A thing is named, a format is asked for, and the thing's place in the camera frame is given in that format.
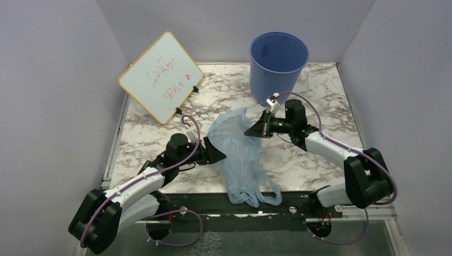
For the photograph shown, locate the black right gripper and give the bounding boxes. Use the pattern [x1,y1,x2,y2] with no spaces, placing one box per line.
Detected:
[245,110,294,138]

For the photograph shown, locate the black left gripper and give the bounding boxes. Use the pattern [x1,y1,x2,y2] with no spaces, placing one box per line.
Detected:
[177,137,227,167]

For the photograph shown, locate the light blue trash bag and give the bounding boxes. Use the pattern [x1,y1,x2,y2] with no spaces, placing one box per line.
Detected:
[207,107,283,207]

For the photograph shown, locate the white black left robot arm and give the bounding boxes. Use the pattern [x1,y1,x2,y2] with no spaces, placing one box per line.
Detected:
[68,133,227,254]

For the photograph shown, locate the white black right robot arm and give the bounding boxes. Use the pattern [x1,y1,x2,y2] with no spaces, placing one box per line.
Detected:
[244,98,398,217]

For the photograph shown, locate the blue plastic trash bin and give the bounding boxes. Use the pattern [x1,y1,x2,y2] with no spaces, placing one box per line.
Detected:
[249,31,310,107]

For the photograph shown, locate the yellow-framed whiteboard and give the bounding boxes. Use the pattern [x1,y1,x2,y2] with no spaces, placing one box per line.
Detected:
[118,31,204,124]

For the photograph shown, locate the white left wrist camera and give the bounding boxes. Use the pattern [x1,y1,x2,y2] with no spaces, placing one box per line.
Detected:
[185,122,203,143]

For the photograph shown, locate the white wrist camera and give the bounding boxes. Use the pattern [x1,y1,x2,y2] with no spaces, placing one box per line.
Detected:
[185,122,203,143]
[266,92,280,108]

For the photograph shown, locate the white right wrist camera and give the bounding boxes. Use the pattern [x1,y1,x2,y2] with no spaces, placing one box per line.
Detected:
[266,92,280,108]

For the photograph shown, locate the black metal mounting rail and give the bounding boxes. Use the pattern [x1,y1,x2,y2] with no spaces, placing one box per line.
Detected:
[143,191,342,233]

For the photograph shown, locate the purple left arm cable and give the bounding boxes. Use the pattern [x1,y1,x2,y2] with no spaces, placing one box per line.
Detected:
[79,115,204,248]

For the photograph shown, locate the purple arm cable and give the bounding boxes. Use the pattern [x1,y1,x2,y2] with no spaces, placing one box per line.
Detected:
[79,115,204,248]
[275,92,399,246]

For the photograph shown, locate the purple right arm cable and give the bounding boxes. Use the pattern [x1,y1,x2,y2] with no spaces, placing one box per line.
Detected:
[275,92,399,246]

